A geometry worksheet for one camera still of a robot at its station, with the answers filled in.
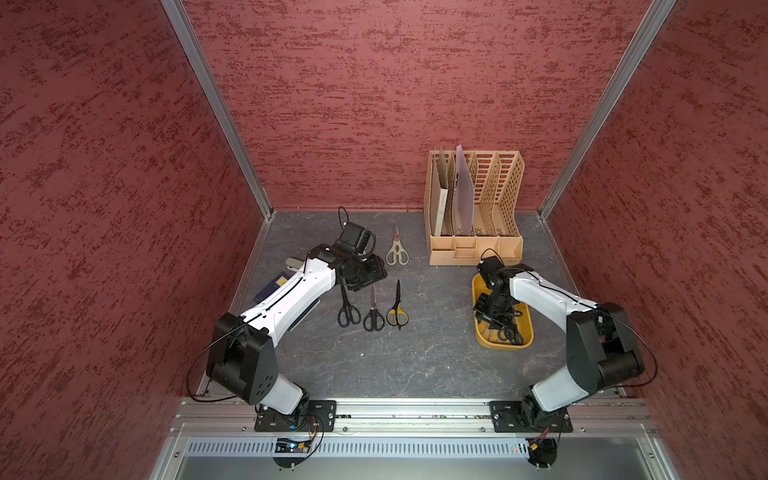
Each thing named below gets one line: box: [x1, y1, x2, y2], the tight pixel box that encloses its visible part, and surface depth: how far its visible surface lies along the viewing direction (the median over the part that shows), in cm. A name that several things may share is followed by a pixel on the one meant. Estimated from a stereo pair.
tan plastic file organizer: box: [424, 150, 525, 266], surface depth 106 cm
